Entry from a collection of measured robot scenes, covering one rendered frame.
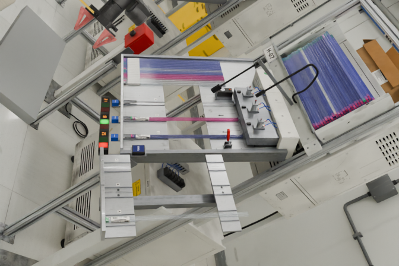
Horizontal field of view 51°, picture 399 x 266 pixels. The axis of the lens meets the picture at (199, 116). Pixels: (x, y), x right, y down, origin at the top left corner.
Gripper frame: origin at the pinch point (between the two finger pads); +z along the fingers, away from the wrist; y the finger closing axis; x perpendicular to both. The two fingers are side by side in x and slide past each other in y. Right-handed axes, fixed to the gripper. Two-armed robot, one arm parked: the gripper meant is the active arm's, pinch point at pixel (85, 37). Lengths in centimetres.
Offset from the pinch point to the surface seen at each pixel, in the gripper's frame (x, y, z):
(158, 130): -53, -24, 10
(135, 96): -62, -1, 7
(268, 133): -61, -57, -22
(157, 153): -43, -33, 16
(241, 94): -73, -34, -28
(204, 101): -72, -24, -13
